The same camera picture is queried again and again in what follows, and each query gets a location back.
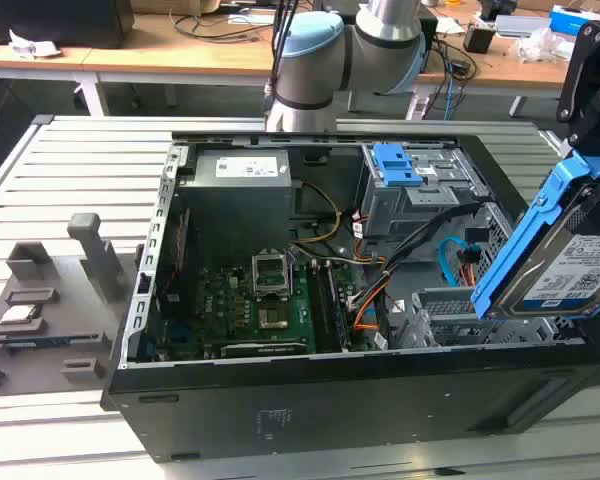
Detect hard disk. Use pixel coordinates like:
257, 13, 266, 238
469, 148, 600, 321

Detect blue disk wire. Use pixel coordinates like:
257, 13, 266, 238
438, 235, 481, 289

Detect metal disk bay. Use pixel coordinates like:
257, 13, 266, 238
412, 287, 487, 347

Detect RAM stick in slot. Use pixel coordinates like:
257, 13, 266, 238
328, 272, 354, 351

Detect black RAM slot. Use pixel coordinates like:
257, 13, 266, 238
307, 263, 337, 351

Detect clear plastic bag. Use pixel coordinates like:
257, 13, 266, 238
516, 26, 577, 65

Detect blue cardboard box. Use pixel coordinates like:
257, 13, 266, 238
548, 3, 600, 35

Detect small black box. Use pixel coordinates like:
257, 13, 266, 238
463, 24, 497, 55

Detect blue drive cage latch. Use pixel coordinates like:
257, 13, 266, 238
373, 143, 414, 189

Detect metal drive cage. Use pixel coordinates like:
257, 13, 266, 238
357, 142, 483, 242

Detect metal socket cover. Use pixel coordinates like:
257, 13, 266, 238
251, 253, 294, 302

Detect grey power supply unit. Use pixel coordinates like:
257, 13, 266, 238
179, 148, 297, 236

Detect wooden desk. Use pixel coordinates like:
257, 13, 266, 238
0, 8, 600, 119

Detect black open PC case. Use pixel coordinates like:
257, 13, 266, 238
101, 130, 600, 464

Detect green motherboard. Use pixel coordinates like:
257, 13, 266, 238
149, 249, 381, 359

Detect large black box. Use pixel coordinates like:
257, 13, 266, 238
0, 0, 135, 50

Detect white crumpled paper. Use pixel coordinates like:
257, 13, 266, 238
8, 28, 62, 59

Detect grey parts rack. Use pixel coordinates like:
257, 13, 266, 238
0, 213, 132, 397

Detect green RAM stick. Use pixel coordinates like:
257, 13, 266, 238
0, 336, 81, 350

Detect silver CPU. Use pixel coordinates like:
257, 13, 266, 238
0, 303, 44, 326

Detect blue hanging cable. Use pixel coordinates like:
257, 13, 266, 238
443, 63, 457, 122

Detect red yellow black power wire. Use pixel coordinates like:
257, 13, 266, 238
456, 243, 482, 290

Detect black cable bundle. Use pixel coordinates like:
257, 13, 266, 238
379, 202, 481, 282

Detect yellow black supply wires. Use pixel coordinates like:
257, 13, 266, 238
292, 182, 345, 246

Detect grey wire bundle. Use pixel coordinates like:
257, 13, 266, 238
292, 242, 387, 266

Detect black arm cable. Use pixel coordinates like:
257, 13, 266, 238
262, 0, 302, 119

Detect orange red board wires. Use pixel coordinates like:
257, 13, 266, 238
348, 269, 392, 332

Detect black desk cables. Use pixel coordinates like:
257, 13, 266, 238
172, 10, 277, 45

